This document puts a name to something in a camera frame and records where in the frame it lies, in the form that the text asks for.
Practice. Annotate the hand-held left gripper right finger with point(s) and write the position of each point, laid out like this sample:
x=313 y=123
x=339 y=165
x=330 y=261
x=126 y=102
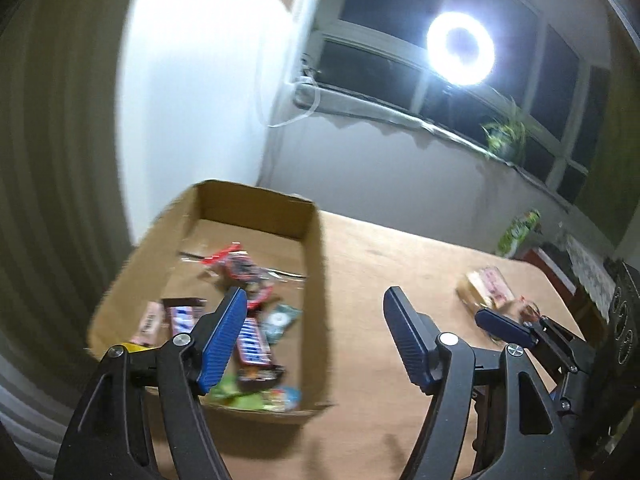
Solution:
x=407 y=347

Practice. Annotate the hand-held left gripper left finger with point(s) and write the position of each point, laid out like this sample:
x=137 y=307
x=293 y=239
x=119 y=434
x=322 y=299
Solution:
x=222 y=342

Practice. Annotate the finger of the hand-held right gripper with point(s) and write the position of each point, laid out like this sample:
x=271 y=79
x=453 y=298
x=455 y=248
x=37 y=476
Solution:
x=502 y=326
x=567 y=347

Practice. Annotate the small clear-wrapped dark nut candy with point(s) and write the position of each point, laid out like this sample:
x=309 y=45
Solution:
x=531 y=309

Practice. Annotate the pink snack packet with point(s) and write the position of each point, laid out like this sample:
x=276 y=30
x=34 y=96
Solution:
x=149 y=324
x=485 y=287

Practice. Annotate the green candy packet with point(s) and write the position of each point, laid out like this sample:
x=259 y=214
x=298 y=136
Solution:
x=224 y=389

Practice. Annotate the brown chocolate bar white label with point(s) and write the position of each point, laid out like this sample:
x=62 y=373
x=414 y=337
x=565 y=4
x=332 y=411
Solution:
x=182 y=315

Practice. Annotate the black candy with red ends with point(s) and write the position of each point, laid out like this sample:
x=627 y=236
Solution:
x=260 y=294

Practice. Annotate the teal candy packet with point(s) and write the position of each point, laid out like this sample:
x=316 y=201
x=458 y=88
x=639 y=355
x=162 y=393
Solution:
x=281 y=321

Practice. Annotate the yellow ball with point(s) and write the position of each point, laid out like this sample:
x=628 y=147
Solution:
x=272 y=399

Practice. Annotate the red clear snack packet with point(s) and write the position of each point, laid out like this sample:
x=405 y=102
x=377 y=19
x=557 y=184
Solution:
x=237 y=265

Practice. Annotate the yellow candy packet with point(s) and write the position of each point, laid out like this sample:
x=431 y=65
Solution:
x=134 y=346

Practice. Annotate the cardboard box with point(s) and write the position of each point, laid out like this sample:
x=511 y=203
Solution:
x=320 y=270

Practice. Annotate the beige table cloth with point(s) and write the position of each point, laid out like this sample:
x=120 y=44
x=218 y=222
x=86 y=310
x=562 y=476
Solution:
x=400 y=265

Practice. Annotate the white lace tablecloth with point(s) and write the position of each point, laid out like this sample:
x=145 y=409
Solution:
x=587 y=265

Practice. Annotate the green white bag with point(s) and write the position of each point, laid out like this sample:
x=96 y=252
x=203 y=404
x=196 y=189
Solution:
x=517 y=232

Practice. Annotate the potted spider plant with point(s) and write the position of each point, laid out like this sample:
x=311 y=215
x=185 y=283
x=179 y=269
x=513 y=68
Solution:
x=505 y=135

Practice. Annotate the dark green curtain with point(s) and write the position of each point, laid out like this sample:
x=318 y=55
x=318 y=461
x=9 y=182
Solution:
x=617 y=125

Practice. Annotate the white framed window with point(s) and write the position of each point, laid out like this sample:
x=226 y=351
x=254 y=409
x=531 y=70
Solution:
x=415 y=90

